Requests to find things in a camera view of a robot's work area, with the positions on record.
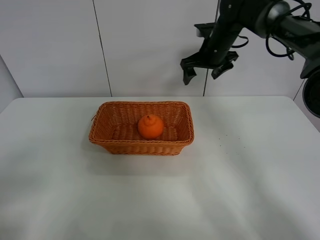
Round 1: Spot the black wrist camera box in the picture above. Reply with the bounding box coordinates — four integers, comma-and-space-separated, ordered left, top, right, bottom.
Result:
194, 22, 216, 38

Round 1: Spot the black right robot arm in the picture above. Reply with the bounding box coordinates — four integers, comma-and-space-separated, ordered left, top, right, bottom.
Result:
180, 0, 320, 117

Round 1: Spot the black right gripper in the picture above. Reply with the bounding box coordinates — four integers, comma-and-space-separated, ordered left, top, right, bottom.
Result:
180, 24, 243, 86

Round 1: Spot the orange citrus fruit with stem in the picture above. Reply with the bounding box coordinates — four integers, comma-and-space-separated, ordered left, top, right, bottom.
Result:
137, 114, 164, 140

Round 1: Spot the orange woven wicker basket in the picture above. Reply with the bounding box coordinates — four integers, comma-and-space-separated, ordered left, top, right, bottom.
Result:
88, 101, 195, 156

